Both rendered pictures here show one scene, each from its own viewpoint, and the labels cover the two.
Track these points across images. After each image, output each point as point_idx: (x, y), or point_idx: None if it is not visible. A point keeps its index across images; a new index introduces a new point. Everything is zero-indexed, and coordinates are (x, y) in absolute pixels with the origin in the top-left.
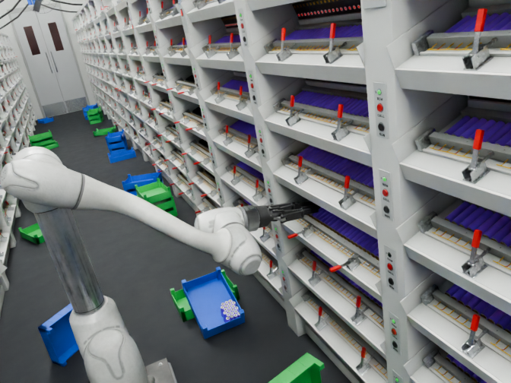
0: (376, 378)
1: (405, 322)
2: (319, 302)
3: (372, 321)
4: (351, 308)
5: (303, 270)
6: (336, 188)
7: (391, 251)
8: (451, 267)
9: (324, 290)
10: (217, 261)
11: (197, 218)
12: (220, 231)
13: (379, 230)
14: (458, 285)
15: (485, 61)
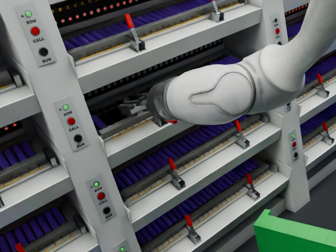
0: (263, 186)
1: None
2: (163, 235)
3: (246, 133)
4: (228, 150)
5: (150, 200)
6: (185, 23)
7: (276, 15)
8: None
9: (195, 174)
10: (303, 81)
11: (230, 73)
12: (272, 48)
13: (264, 6)
14: (309, 1)
15: None
